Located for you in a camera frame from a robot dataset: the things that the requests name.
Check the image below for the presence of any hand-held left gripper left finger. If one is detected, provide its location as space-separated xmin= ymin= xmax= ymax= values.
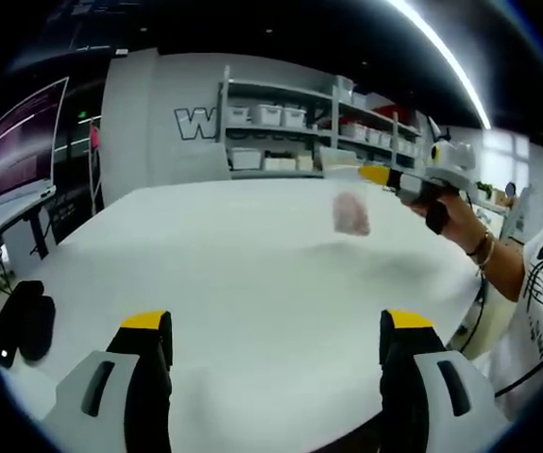
xmin=43 ymin=310 xmax=174 ymax=453

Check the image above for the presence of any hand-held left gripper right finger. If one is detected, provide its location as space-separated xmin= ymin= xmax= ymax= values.
xmin=378 ymin=309 xmax=513 ymax=453

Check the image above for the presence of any clear resealable bag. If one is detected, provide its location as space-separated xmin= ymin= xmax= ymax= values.
xmin=320 ymin=145 xmax=374 ymax=237

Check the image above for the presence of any person's right hand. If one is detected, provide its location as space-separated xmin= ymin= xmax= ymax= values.
xmin=412 ymin=191 xmax=492 ymax=259

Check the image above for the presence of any long ceiling light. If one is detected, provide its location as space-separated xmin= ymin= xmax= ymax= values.
xmin=386 ymin=0 xmax=493 ymax=131

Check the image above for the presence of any black case white dot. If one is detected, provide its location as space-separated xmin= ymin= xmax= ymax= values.
xmin=0 ymin=280 xmax=45 ymax=367

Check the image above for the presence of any person in white shirt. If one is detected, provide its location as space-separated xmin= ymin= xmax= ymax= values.
xmin=483 ymin=226 xmax=543 ymax=416

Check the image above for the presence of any row of white storage boxes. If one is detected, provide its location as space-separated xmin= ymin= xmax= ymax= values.
xmin=227 ymin=75 xmax=423 ymax=172

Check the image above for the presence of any grey shelf unit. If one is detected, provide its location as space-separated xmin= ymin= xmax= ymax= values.
xmin=218 ymin=65 xmax=431 ymax=178

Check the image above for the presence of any grey desk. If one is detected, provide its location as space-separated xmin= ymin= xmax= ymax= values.
xmin=0 ymin=186 xmax=58 ymax=260

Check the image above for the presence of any desk monitor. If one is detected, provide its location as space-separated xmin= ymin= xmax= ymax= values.
xmin=0 ymin=77 xmax=70 ymax=204

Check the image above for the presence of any dark hanging screen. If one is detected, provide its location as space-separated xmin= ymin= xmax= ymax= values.
xmin=46 ymin=0 xmax=128 ymax=53

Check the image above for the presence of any black cable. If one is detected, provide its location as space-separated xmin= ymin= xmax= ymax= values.
xmin=492 ymin=329 xmax=543 ymax=397

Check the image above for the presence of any gold bracelet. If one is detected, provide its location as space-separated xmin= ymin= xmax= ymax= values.
xmin=467 ymin=228 xmax=497 ymax=270

